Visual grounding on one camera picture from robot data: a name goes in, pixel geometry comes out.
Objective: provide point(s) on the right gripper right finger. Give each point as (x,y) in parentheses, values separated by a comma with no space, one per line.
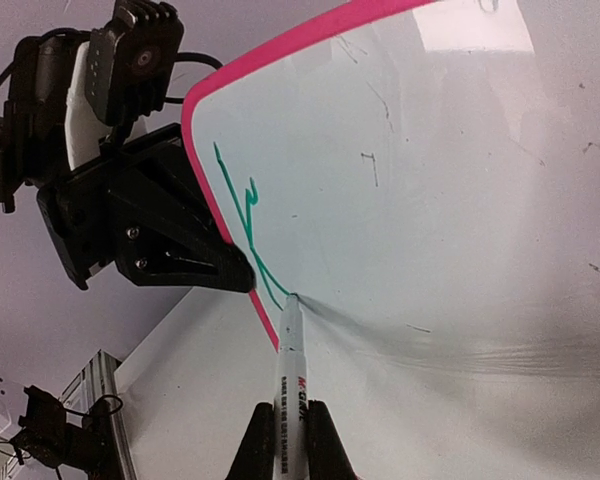
(327,458)

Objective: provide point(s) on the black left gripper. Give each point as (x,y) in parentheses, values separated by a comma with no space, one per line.
(108,195)

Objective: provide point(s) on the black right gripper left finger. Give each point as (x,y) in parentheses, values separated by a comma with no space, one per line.
(254,459)

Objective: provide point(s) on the green whiteboard marker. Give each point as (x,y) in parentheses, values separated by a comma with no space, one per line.
(290,401)

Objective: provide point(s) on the pink-framed whiteboard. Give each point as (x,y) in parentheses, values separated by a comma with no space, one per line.
(425,176)

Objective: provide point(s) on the aluminium front rail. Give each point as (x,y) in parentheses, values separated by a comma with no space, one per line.
(94,403)

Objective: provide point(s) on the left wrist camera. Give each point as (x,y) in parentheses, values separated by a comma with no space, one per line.
(130,61)

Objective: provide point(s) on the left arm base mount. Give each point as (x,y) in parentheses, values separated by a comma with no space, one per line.
(50,438)

